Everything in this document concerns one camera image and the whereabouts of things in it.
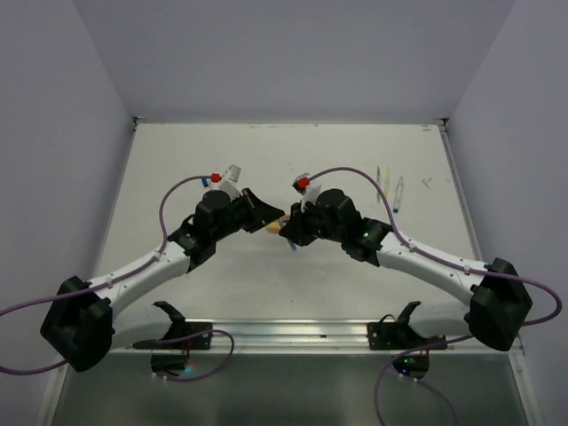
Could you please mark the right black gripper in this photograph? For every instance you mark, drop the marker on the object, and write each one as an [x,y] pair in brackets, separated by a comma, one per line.
[295,228]

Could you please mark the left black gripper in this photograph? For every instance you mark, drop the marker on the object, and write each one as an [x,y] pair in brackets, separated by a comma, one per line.
[265,214]

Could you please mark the green thin pen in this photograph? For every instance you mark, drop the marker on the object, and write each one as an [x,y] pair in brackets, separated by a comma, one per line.
[378,182]

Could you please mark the blue white marker pen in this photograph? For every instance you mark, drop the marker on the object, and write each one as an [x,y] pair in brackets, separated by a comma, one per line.
[398,195]

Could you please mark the yellow thin pen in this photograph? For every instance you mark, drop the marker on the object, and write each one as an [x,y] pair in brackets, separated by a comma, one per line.
[387,181]

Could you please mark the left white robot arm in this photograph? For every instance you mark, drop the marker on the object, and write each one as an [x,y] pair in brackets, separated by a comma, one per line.
[80,322]

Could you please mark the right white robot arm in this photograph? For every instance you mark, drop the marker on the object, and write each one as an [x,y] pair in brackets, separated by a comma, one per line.
[488,301]

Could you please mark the fat yellow highlighter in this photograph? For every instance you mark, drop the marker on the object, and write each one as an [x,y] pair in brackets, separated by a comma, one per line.
[274,227]

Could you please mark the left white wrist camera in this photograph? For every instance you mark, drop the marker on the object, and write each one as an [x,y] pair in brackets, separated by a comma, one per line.
[229,182]

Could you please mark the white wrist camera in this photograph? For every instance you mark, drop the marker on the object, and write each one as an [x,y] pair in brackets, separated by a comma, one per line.
[310,192]
[229,182]

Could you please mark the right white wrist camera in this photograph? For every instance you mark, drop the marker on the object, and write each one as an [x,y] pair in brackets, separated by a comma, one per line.
[310,192]

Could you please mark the aluminium front rail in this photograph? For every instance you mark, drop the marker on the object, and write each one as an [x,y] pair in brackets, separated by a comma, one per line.
[123,332]

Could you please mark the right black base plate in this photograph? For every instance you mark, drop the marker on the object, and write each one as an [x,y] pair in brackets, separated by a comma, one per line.
[393,336]

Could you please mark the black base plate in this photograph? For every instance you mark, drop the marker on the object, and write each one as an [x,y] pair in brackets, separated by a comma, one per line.
[393,336]
[183,336]

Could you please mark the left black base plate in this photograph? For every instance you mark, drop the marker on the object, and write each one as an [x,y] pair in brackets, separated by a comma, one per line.
[183,336]

